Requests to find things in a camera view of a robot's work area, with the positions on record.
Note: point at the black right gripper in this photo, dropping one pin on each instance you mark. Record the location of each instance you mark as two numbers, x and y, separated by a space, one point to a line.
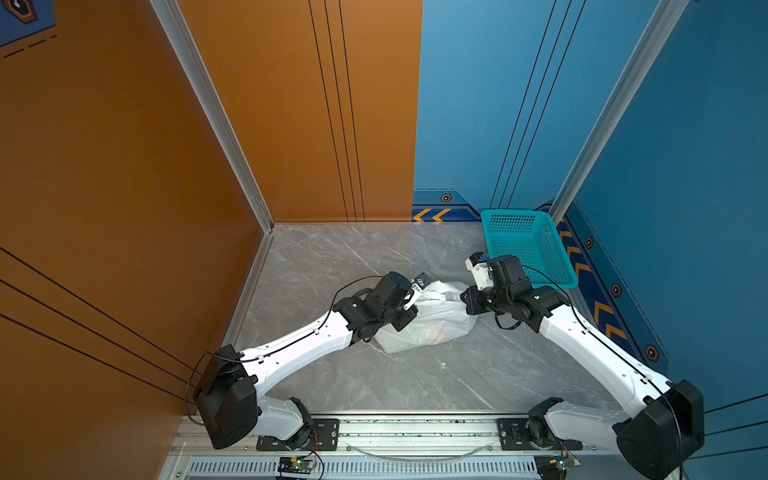
471 303

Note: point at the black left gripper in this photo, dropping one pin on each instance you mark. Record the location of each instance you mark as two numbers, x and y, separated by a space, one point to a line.
408 315

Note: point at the white plastic bag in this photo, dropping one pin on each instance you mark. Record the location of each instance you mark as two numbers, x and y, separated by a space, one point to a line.
441 318

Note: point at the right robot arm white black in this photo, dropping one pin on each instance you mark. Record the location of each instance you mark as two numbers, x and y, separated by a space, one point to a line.
658 425

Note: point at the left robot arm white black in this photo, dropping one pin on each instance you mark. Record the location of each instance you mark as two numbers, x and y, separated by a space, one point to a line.
231 396

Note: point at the teal plastic basket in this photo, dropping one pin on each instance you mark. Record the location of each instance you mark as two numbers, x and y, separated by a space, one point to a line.
532 237

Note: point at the green circuit board right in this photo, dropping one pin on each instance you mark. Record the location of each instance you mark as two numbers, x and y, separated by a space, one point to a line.
562 464

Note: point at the green circuit board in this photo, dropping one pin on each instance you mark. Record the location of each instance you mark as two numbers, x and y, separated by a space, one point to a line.
562 464
295 468

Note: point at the green circuit board left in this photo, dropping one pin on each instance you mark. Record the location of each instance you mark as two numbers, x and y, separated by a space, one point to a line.
295 468

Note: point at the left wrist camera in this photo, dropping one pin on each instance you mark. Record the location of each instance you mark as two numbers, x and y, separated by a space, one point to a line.
420 282

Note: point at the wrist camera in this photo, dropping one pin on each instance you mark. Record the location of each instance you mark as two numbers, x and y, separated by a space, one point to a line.
420 282
477 265

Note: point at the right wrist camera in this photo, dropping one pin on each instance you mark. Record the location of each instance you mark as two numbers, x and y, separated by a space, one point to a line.
477 265

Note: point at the aluminium corner post right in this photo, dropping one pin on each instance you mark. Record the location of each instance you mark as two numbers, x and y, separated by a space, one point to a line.
652 40

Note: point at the aluminium corner post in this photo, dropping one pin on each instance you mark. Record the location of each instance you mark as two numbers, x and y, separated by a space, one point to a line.
176 29
652 40

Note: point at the aluminium corner post left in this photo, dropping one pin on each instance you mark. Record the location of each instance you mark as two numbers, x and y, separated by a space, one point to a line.
176 29

